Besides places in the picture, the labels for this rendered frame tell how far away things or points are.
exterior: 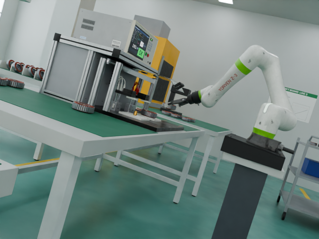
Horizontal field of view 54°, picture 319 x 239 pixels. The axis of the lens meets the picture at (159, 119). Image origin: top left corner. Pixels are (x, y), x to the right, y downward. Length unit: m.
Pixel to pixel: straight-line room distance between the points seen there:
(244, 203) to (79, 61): 1.23
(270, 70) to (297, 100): 5.07
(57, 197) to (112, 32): 1.19
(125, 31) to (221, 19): 5.71
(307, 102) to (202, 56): 2.45
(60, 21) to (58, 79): 4.19
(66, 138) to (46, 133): 0.07
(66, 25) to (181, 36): 2.82
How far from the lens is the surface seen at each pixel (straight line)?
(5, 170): 0.56
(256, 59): 2.01
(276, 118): 1.83
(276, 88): 2.05
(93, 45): 1.83
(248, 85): 7.14
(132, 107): 2.15
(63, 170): 1.00
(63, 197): 1.02
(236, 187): 1.83
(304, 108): 7.16
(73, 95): 1.86
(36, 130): 1.01
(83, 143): 0.92
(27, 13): 9.82
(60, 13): 6.14
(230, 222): 1.88
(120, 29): 1.94
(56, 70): 1.95
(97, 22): 2.02
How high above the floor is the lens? 0.93
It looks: 4 degrees down
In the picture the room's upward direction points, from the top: 17 degrees clockwise
